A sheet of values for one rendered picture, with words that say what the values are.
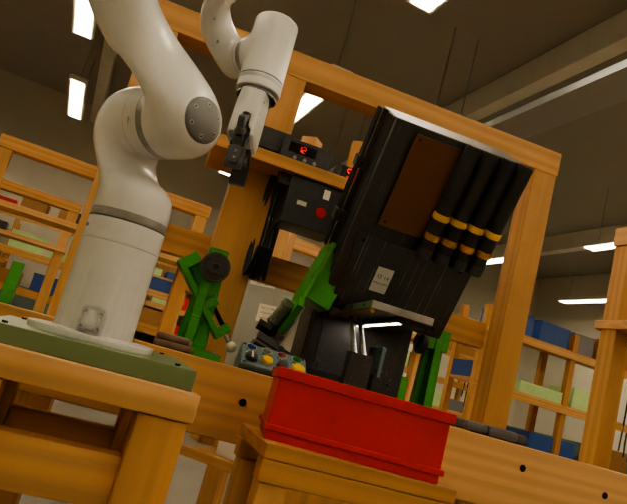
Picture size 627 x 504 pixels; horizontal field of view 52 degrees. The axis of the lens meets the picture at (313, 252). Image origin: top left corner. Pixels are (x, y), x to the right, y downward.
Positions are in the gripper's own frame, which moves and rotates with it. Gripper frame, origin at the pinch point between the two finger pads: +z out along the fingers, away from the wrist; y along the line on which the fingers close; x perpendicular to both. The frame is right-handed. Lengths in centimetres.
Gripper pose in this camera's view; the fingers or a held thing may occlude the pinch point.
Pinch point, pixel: (235, 172)
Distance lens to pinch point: 118.4
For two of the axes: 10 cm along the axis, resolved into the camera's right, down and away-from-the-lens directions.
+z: -2.3, 9.5, -2.3
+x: 9.7, 2.3, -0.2
